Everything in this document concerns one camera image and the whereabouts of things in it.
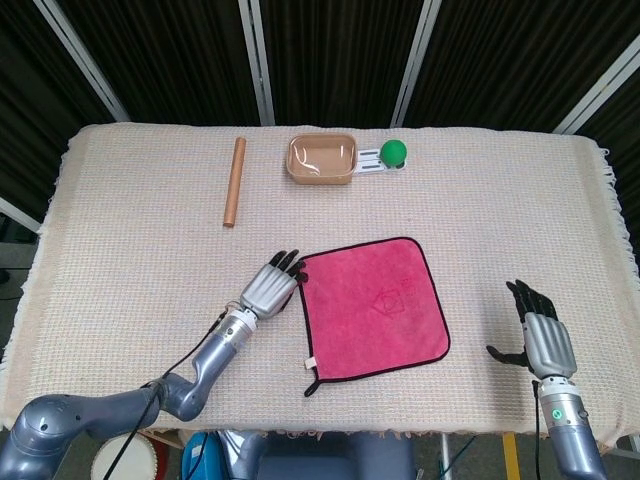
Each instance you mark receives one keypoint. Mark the beige plastic container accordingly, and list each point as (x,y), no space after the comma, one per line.
(320,160)

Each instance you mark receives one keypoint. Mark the green ball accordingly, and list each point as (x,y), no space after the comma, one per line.
(394,152)

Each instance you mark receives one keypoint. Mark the white metal table leg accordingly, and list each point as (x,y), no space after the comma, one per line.
(443,457)

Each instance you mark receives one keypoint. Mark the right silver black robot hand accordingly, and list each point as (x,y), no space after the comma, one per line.
(550,345)

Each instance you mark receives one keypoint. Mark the cream waffle-weave table cloth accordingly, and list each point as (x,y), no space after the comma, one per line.
(150,280)

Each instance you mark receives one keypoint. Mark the white round drum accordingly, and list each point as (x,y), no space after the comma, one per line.
(140,457)

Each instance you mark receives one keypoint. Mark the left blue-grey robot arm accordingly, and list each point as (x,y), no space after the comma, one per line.
(75,420)

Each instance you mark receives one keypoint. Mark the wooden rolling pin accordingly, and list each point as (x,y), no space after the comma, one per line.
(235,182)

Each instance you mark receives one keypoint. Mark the pink cloth black trim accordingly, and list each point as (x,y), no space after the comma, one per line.
(375,310)

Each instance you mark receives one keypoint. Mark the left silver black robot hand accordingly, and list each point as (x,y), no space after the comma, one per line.
(267,290)

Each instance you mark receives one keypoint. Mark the white partition frame post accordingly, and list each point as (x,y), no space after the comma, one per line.
(82,57)
(257,60)
(415,60)
(17,215)
(600,85)

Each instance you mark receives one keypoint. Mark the blue plastic object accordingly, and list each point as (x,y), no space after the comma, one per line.
(197,457)

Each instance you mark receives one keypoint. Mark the blue-grey robot torso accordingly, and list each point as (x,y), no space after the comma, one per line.
(325,457)

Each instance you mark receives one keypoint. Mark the white slotted plate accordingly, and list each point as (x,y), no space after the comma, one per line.
(370,162)

